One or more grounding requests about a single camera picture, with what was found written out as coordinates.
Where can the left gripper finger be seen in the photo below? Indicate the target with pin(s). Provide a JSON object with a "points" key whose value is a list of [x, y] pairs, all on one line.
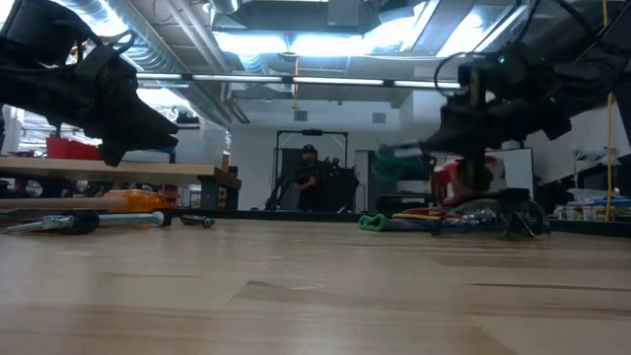
{"points": [[118, 150], [148, 120]]}

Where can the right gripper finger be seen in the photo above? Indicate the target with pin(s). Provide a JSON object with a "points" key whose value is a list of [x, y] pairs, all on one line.
{"points": [[475, 172], [443, 144]]}

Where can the metal rolling cart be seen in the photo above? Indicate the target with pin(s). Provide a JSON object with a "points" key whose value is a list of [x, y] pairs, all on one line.
{"points": [[123, 171]]}

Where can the red tape dispenser with roll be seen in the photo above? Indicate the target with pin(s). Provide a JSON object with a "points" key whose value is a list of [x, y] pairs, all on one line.
{"points": [[446, 180]]}

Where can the red plastic bin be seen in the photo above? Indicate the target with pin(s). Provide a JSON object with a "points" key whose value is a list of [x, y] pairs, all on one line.
{"points": [[69, 149]]}

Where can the orange-head wooden mallet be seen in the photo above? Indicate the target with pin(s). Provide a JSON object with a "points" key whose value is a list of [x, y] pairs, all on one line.
{"points": [[133, 201]]}

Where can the black-framed safety glasses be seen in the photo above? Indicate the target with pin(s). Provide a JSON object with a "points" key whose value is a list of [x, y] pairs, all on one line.
{"points": [[435, 229]]}

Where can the grey pouch with green trim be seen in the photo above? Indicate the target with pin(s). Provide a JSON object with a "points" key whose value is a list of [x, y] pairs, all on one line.
{"points": [[374, 223]]}

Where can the small black hex tool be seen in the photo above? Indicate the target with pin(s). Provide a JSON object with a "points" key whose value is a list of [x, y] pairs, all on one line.
{"points": [[197, 220]]}

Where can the long ceiling light bar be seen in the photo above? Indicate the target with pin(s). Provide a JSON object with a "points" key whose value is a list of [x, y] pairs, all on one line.
{"points": [[335, 80]]}

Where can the person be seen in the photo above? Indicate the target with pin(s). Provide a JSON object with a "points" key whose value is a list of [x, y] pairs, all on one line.
{"points": [[306, 172]]}

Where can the silver ventilation duct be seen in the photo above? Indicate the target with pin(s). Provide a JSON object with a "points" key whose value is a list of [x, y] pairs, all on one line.
{"points": [[197, 93]]}

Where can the black robot rig frame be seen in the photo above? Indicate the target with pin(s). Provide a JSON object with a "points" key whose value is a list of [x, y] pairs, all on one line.
{"points": [[340, 187]]}

